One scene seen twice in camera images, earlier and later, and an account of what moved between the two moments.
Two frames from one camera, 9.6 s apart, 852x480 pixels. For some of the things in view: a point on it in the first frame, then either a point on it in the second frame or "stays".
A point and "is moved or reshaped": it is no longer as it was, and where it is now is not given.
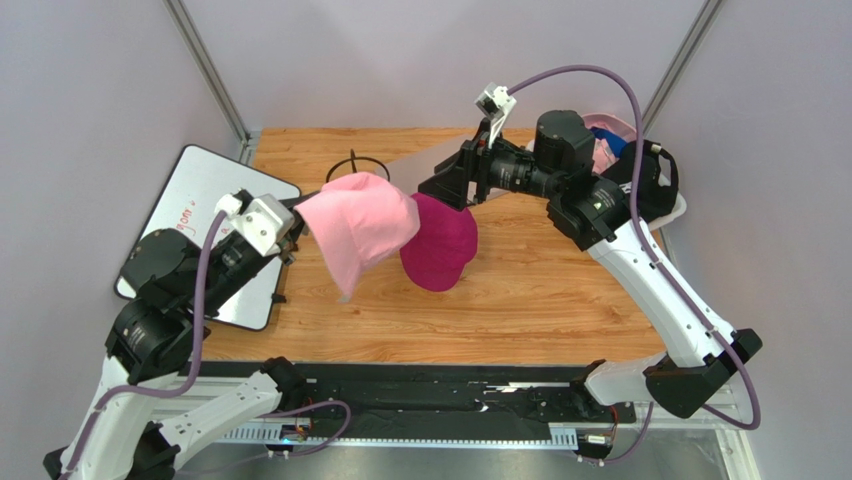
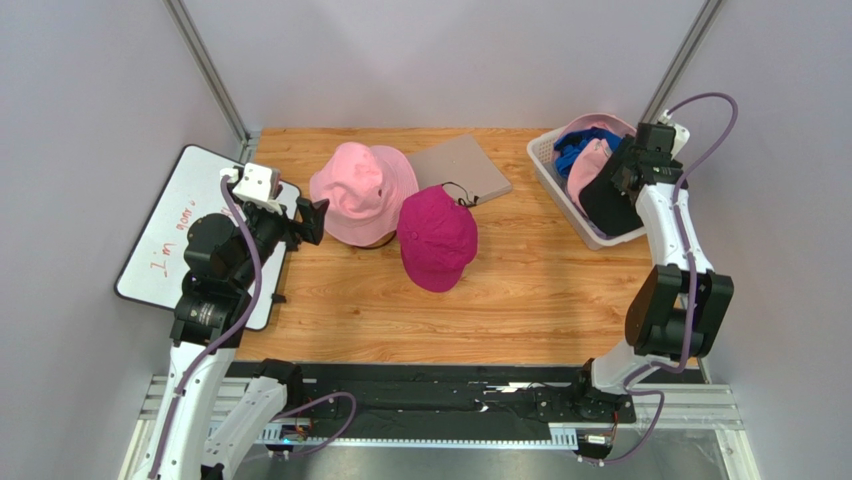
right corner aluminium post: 679,63 stays
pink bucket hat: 357,221 is moved or reshaped
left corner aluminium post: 215,79 stays
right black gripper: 477,172 -> 625,172
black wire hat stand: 353,158 -> 379,244
